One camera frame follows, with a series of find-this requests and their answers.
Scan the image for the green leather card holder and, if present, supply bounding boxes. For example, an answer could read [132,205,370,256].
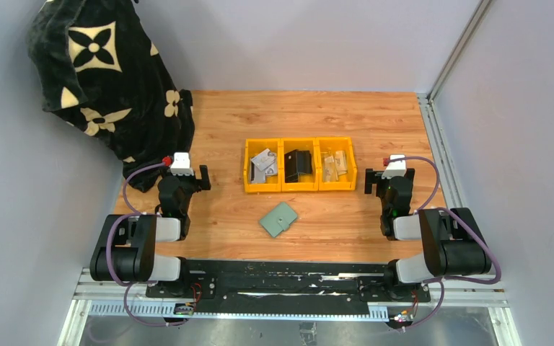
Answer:
[259,202,298,238]

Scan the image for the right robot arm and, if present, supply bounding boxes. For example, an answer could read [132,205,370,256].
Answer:
[364,169,493,288]

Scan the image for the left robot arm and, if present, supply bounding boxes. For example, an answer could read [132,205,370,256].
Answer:
[89,165,211,285]

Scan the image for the beige cards in right bin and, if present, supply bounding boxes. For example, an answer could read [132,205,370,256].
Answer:
[322,150,348,182]

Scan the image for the silver cards in left bin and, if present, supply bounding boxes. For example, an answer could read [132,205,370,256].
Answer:
[250,148,278,184]

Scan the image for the black cards in middle bin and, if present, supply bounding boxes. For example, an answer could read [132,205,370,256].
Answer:
[284,149,313,183]

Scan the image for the right yellow plastic bin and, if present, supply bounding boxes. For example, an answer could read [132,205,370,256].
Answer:
[317,137,358,191]

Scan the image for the yellow plastic bin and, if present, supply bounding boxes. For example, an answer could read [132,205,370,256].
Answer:
[280,137,320,192]
[243,138,283,193]
[317,137,358,191]

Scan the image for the left yellow plastic bin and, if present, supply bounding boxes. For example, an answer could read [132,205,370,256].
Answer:
[243,138,283,193]

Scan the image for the middle yellow plastic bin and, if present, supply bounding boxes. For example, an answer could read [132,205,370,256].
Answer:
[280,137,320,192]

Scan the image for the black floral patterned blanket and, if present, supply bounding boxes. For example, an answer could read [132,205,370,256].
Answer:
[27,1,195,192]

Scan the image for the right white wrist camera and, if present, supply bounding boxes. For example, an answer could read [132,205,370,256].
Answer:
[381,154,407,179]

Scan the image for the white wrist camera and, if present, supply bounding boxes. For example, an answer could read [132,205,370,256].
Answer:
[381,154,407,179]
[169,152,195,177]

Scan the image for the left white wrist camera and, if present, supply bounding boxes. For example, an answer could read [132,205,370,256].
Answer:
[169,152,195,177]

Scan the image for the aluminium frame rail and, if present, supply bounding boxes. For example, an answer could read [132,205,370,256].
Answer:
[417,0,493,207]

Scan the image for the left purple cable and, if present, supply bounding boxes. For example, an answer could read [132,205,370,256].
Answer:
[105,159,197,329]

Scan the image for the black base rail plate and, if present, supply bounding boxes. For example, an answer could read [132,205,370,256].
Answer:
[145,259,431,317]

